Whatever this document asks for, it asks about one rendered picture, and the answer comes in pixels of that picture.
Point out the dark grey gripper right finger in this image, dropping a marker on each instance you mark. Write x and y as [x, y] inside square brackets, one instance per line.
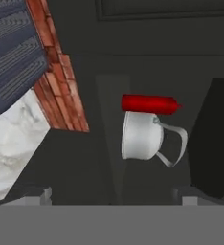
[177, 196]

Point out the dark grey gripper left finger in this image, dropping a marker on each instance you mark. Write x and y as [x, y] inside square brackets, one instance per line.
[46, 196]

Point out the dark grey cabinet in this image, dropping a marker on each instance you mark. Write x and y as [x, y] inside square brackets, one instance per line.
[85, 166]

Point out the red ketchup bottle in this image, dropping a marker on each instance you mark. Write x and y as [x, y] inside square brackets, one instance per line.
[147, 104]

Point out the dark grey panelled cabinet door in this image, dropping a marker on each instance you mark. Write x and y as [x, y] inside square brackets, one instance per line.
[168, 9]

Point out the white mug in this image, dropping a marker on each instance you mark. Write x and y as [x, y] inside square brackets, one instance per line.
[141, 135]

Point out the blue-grey ribbed panel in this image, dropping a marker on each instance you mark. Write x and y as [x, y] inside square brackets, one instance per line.
[11, 48]

